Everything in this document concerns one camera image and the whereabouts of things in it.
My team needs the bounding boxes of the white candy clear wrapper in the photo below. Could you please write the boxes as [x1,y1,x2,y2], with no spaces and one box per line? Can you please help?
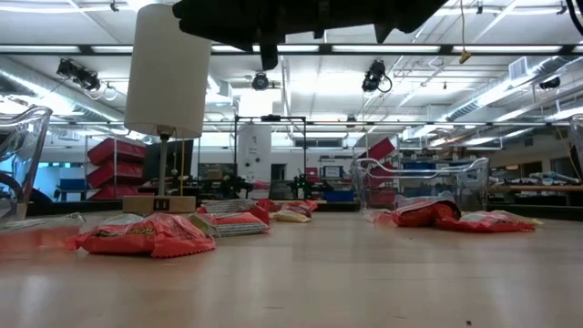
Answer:
[102,212,148,228]

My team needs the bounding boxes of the white cylinder lamp wooden base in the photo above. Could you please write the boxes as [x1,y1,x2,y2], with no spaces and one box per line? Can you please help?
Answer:
[121,3,213,215]

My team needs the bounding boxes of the white cylinder column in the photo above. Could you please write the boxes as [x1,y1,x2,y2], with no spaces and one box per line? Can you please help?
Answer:
[236,123,273,184]

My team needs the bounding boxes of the black round ceiling device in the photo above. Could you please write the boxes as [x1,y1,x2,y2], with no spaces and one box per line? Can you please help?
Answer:
[251,71,271,91]

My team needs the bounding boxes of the wooden background table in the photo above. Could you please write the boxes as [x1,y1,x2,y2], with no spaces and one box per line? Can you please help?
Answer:
[489,184,583,193]

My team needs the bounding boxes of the white ceiling vent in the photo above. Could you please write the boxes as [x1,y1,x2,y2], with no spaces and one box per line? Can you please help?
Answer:
[508,56,529,82]

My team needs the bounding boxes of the yellow hanging cable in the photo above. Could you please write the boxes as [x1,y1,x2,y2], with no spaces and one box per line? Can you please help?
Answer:
[458,0,473,65]

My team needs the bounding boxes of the black ceiling spotlights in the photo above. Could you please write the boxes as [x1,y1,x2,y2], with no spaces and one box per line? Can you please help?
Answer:
[55,57,102,92]

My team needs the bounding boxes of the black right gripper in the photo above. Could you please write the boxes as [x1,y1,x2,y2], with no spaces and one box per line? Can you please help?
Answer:
[172,0,450,72]

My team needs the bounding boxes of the black monitor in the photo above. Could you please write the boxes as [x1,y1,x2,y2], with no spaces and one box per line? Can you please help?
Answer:
[144,138,195,183]

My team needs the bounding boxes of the pale pink candy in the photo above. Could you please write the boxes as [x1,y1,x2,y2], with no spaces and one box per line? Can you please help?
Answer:
[363,208,396,225]

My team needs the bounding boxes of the blue storage bin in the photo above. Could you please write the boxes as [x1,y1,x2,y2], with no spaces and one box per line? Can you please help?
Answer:
[323,190,356,203]

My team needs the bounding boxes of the orange Reese's candy pack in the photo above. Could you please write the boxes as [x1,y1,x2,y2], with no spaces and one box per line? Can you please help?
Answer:
[66,212,218,260]

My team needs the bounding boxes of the orange white candy pack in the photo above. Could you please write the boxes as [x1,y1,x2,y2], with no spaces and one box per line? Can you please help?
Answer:
[199,199,256,214]

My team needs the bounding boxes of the tilted red storage bin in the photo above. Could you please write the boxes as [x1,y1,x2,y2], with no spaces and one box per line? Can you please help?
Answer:
[357,138,396,160]

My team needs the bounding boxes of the red white candy pack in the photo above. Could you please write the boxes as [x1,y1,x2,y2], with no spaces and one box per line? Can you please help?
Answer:
[248,204,271,227]

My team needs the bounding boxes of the black overhead frame beam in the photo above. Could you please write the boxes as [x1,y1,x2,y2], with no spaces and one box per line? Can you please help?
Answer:
[0,44,583,56]

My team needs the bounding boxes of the clear plastic bin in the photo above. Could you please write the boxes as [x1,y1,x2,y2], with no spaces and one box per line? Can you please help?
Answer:
[0,105,54,224]
[349,157,491,215]

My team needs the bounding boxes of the black overhead camera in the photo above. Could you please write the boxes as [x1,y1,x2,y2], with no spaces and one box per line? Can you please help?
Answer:
[362,58,394,95]

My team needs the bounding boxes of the black metal background frame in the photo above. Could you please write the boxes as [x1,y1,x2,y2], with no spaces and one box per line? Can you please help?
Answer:
[233,115,308,189]

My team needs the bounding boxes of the orange candy clear wrapper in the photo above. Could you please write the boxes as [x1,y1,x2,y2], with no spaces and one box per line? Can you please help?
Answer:
[0,212,87,252]

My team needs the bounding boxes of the yellow candy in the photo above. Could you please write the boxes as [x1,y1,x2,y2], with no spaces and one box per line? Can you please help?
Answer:
[271,210,312,224]
[491,210,545,228]

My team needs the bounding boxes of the blue background bench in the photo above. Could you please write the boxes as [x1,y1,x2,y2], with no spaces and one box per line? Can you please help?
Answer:
[54,178,87,201]

